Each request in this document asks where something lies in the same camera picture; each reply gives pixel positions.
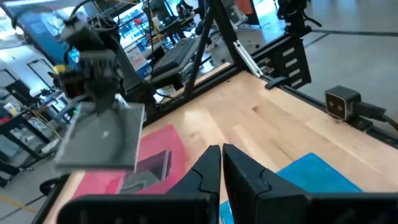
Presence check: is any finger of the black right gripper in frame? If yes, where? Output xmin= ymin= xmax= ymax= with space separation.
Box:
xmin=93 ymin=81 xmax=121 ymax=114

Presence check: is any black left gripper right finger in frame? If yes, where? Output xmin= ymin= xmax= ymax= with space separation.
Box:
xmin=222 ymin=143 xmax=398 ymax=224

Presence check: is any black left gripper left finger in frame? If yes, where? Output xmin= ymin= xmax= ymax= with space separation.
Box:
xmin=57 ymin=144 xmax=222 ymax=224

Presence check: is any white wipes canister blue label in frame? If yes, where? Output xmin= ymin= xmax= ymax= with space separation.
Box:
xmin=126 ymin=42 xmax=153 ymax=78

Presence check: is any blue banner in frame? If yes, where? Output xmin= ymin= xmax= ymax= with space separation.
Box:
xmin=17 ymin=9 xmax=80 ymax=66

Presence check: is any red translucent plastic bin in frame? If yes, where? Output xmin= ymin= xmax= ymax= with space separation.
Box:
xmin=70 ymin=124 xmax=187 ymax=200

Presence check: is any black backlit keyboard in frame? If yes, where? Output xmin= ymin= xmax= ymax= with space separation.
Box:
xmin=151 ymin=36 xmax=200 ymax=78

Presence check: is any black shelving rack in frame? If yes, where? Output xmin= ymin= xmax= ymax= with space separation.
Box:
xmin=0 ymin=90 xmax=68 ymax=187

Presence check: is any silver metal bar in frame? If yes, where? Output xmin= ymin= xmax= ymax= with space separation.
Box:
xmin=233 ymin=40 xmax=264 ymax=78

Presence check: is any black labelled control box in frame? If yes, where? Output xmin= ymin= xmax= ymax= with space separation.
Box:
xmin=272 ymin=36 xmax=312 ymax=90

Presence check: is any black equipment stand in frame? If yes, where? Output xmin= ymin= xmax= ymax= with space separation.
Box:
xmin=276 ymin=0 xmax=323 ymax=37

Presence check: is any black frame clip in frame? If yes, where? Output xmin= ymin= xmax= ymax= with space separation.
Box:
xmin=265 ymin=76 xmax=289 ymax=90

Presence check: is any black table-level camera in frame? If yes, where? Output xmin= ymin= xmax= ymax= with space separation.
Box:
xmin=324 ymin=85 xmax=362 ymax=122

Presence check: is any black aluminium table frame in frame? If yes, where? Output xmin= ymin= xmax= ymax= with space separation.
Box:
xmin=30 ymin=0 xmax=398 ymax=224

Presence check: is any black camera cable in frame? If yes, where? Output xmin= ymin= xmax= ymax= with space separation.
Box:
xmin=357 ymin=102 xmax=398 ymax=131

